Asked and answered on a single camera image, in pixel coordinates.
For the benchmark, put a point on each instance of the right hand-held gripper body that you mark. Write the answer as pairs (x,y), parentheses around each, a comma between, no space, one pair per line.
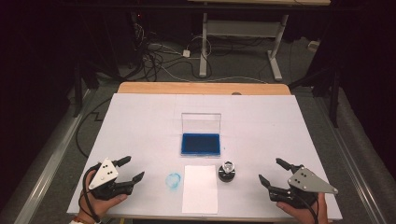
(306,183)

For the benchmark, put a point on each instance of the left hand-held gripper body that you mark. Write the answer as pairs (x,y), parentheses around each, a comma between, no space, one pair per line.
(102,175)

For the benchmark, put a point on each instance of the black round stamp cap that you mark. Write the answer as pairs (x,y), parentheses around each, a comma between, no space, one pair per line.
(226,178)

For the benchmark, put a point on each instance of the person's left hand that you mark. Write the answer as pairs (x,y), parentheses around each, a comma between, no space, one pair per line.
(93,207)

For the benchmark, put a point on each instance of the person's right hand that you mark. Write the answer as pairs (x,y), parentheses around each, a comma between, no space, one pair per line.
(306,216)

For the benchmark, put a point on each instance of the white table cover sheet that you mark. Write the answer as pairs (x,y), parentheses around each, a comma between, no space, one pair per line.
(140,130)

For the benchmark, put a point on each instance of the white orange wristband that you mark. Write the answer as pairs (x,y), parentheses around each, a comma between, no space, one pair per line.
(81,221)

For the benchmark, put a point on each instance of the white paper sheet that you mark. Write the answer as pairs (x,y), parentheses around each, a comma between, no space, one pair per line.
(200,189)

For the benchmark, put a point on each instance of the blue ink pad clear case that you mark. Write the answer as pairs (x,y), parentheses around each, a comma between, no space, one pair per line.
(200,143)

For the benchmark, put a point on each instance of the black metal stand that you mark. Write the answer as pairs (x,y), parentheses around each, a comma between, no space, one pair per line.
(334,93)
(77,90)

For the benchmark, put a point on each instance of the white power adapter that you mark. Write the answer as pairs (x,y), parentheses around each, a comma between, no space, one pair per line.
(186,53)

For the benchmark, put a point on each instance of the aluminium floor rail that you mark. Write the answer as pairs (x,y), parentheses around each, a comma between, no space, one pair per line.
(351,161)
(49,161)

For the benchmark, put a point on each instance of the white metal desk frame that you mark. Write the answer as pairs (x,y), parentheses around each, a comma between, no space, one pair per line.
(243,28)

